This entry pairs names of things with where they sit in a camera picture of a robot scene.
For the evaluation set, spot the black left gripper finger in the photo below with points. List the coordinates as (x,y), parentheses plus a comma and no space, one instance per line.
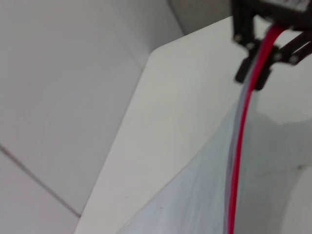
(287,57)
(243,22)

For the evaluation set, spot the clear document bag red zip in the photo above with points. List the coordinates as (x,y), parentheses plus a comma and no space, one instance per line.
(237,158)

